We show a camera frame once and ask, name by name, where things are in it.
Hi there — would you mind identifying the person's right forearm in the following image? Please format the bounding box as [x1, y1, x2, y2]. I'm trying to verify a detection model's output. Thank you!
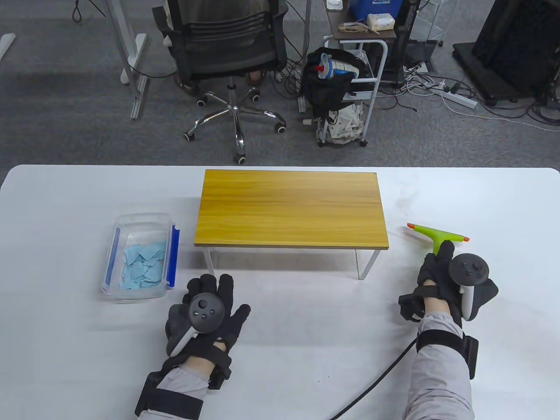
[398, 293, 475, 420]

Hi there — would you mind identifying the patterned tote bag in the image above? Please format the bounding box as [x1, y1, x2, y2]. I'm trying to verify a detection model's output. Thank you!
[326, 103, 364, 144]

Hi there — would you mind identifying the white rolling cart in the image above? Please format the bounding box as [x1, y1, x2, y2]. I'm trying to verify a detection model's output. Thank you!
[316, 0, 399, 148]

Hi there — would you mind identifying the gray left hand controller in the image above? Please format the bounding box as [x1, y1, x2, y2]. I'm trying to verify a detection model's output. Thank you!
[168, 293, 225, 357]

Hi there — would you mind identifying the pile of blue paper scraps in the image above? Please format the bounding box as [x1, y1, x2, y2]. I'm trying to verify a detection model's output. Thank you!
[122, 240, 168, 290]

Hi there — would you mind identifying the person's right hand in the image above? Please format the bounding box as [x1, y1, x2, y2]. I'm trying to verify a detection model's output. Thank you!
[416, 240, 464, 326]

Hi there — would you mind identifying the green scraper with orange blade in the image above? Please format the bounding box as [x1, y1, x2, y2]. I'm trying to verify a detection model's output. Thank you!
[407, 222, 470, 256]

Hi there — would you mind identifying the white tissue box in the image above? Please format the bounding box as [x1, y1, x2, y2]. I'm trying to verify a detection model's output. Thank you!
[366, 13, 396, 32]

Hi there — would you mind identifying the white desk frame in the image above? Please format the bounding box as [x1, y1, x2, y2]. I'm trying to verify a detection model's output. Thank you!
[103, 0, 149, 119]

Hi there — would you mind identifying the person's left forearm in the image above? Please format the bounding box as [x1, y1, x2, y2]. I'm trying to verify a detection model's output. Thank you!
[138, 352, 232, 420]

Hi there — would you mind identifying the gray hand controller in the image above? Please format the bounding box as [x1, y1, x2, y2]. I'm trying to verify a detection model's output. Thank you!
[168, 293, 225, 357]
[450, 254, 499, 322]

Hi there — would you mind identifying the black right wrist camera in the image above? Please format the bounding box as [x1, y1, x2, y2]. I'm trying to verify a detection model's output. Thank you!
[464, 335, 480, 380]

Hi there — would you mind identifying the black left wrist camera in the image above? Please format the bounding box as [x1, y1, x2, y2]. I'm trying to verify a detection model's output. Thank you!
[135, 372, 161, 416]

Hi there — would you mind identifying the clear plastic storage box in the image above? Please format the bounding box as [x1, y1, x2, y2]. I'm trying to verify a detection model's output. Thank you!
[101, 212, 180, 300]

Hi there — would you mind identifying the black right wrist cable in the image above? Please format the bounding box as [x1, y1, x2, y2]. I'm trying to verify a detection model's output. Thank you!
[330, 337, 418, 420]

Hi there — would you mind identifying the black bag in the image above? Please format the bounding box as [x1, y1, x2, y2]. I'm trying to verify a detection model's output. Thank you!
[302, 47, 372, 125]

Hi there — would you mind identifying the white desk leg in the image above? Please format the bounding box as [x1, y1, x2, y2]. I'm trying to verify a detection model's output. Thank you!
[297, 0, 312, 114]

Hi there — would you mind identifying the beige cloth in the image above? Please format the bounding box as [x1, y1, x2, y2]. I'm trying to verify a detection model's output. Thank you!
[339, 22, 378, 35]

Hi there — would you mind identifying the person's left hand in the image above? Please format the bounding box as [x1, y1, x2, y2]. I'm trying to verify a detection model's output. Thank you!
[166, 273, 251, 363]

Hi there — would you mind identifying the blue and white bottle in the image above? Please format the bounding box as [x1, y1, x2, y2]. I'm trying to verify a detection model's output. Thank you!
[316, 53, 361, 80]

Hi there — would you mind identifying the small wooden table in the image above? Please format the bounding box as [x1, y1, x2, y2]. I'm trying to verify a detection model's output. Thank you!
[194, 169, 389, 280]

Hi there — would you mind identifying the gray right hand controller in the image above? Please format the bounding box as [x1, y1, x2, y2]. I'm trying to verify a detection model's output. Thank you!
[450, 254, 499, 322]

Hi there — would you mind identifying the white power strip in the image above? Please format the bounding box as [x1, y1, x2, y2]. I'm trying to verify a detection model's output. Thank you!
[441, 90, 478, 110]

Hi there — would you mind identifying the black equipment stand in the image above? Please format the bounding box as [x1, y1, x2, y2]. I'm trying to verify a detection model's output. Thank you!
[452, 0, 560, 108]

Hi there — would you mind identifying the black mesh office chair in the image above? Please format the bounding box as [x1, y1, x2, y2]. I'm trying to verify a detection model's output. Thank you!
[152, 0, 288, 165]

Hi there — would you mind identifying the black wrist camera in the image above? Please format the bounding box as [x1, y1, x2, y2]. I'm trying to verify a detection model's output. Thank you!
[464, 335, 480, 380]
[135, 372, 161, 416]

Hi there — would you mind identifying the blue recycling bin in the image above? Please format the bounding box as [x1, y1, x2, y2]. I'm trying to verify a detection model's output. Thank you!
[349, 0, 405, 22]

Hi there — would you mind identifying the tangle of floor cables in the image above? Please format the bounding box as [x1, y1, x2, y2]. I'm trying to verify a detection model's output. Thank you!
[378, 61, 560, 132]

